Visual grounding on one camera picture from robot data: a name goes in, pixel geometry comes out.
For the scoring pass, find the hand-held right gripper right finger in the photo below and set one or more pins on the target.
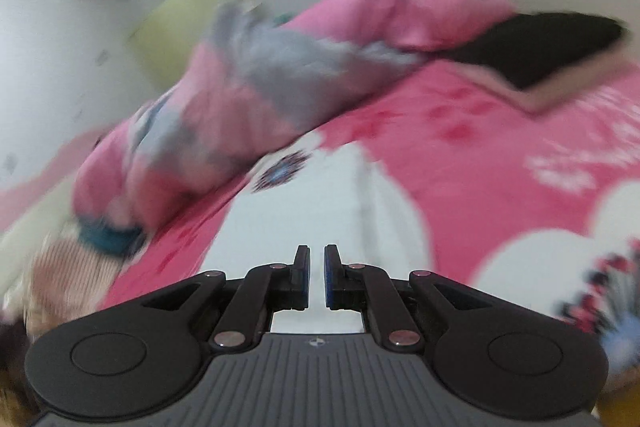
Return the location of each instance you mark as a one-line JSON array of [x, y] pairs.
[[329, 279]]

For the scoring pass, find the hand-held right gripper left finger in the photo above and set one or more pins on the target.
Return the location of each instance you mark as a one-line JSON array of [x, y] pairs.
[[304, 279]]

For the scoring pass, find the white garment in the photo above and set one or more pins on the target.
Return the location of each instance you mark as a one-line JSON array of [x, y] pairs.
[[325, 212]]

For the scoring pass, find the pink grey floral quilt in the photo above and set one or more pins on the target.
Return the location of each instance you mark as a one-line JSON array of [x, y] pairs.
[[250, 92]]

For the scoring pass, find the pink floral bed blanket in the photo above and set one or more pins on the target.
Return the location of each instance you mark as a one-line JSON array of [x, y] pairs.
[[500, 157]]

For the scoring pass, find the pink cream bed headboard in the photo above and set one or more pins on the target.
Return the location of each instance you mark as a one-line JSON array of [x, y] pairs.
[[50, 167]]

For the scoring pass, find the pale green cabinet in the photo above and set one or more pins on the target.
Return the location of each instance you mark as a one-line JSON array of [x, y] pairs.
[[185, 22]]

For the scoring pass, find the bright pink printed pillow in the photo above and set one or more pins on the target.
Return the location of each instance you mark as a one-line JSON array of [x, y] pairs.
[[415, 2]]

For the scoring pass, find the black and pink cushion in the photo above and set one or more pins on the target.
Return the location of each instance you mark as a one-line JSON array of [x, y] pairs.
[[540, 47]]

